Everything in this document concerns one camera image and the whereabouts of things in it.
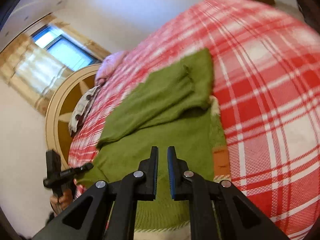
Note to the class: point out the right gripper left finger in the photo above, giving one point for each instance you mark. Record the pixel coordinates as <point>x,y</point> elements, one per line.
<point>107,210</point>

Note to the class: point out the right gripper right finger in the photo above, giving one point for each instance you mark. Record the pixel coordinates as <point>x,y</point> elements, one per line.
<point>217,210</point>

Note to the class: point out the green striped knit sweater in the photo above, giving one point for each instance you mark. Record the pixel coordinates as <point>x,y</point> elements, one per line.
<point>174,106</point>

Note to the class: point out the left hand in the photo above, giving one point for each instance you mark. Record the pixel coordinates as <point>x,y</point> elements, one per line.
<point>61,203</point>

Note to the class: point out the grey patterned pillow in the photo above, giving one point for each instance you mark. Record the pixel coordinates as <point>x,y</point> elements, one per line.
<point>82,110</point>

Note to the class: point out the cream wooden headboard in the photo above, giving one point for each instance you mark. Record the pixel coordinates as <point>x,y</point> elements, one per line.
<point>61,107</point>

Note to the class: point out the left beige curtain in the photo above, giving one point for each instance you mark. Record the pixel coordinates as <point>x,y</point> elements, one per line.
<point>32,71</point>

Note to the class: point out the beige curtain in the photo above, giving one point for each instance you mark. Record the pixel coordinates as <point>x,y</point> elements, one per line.
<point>32,71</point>
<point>93,47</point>

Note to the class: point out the pink pillow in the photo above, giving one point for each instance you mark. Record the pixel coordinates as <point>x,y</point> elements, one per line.
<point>108,66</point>

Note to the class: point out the window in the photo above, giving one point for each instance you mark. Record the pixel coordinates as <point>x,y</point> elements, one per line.
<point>56,43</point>

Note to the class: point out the right beige curtain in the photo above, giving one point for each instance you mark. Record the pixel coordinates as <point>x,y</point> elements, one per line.
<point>93,47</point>

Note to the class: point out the red plaid bed cover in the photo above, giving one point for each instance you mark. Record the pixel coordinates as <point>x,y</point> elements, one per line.
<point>266,83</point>

